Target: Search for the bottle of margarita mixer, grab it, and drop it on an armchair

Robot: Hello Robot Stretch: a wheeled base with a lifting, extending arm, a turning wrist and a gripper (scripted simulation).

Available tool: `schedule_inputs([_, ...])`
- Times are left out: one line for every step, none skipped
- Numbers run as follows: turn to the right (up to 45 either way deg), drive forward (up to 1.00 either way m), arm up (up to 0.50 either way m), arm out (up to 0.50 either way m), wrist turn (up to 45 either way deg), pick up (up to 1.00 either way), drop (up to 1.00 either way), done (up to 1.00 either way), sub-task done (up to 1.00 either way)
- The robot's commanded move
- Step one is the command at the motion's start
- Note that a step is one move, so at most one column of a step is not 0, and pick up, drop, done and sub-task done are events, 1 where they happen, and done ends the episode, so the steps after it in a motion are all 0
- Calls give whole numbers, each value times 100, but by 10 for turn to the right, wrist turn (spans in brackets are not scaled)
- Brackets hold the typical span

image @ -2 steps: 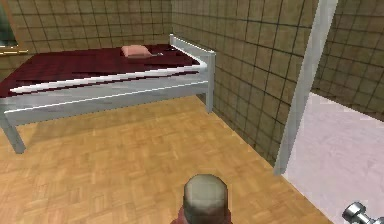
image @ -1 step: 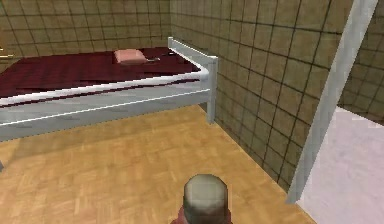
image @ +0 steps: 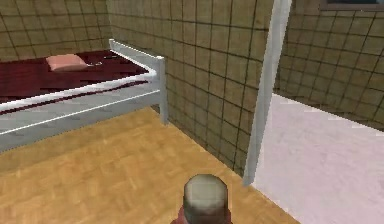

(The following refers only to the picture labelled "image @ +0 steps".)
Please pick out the bottle with grey cap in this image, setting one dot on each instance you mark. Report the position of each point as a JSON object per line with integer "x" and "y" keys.
{"x": 205, "y": 199}

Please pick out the white bed with maroon cover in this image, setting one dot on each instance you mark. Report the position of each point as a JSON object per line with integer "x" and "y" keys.
{"x": 83, "y": 96}

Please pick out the pink pillow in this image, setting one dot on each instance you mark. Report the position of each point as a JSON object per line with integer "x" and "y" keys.
{"x": 66, "y": 62}

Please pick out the grey framed window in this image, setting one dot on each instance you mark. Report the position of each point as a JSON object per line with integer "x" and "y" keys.
{"x": 353, "y": 4}

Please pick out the white door frame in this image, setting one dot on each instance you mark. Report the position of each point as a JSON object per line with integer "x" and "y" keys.
{"x": 266, "y": 90}

